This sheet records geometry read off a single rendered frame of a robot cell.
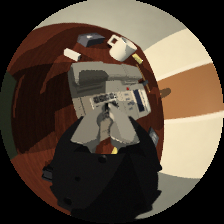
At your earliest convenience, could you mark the yellow sticky note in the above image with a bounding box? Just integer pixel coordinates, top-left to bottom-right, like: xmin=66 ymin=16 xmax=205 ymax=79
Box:
xmin=111 ymin=147 xmax=117 ymax=154
xmin=132 ymin=53 xmax=142 ymax=64

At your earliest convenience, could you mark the grey telephone handset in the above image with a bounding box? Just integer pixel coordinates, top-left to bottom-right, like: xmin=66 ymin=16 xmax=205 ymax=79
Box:
xmin=70 ymin=61 xmax=142 ymax=88

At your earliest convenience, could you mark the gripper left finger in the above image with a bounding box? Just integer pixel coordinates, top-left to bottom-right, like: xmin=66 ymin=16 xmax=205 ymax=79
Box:
xmin=50 ymin=102 xmax=107 ymax=168

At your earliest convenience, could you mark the white mug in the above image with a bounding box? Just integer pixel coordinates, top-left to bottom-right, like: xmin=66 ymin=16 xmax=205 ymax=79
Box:
xmin=108 ymin=35 xmax=137 ymax=62

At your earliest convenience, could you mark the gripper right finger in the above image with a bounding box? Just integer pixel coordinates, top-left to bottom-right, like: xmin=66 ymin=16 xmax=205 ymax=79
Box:
xmin=107 ymin=102 xmax=162 ymax=172

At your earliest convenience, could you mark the small cream block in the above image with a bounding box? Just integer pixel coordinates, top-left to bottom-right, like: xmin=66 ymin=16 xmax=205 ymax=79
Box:
xmin=64 ymin=48 xmax=81 ymax=61

